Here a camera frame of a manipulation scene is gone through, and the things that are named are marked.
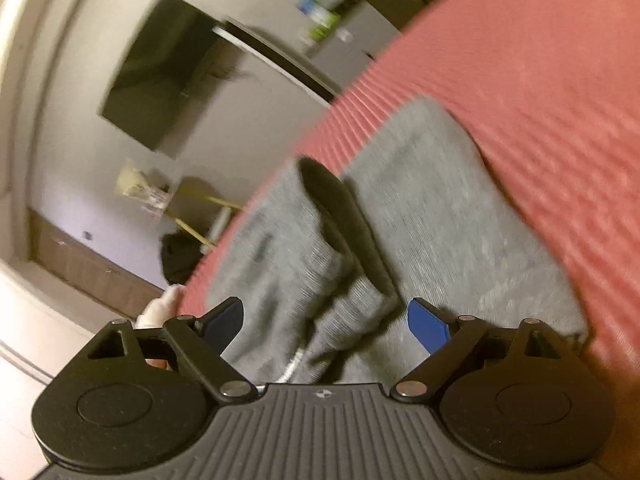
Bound grey cabinet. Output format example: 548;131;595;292
302;0;402;93

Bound grey pants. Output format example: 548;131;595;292
205;97;588;386

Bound pale pink plush pillow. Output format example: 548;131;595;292
134;284;187;332

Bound yellow side table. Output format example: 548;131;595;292
167;177;247;252

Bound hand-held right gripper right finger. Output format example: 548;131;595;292
390;298;581;401

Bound green packet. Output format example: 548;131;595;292
307;10;342;43

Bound white drawstring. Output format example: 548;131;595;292
281;347;309;385

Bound pink ribbed blanket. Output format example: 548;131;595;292
177;0;640;461

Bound black wall television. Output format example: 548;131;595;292
100;0;251;160

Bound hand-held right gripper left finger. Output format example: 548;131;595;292
87;296;257;401

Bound dark cloth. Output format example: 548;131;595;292
159;232;205;286

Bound flower bouquet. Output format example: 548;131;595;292
116;159;175;217

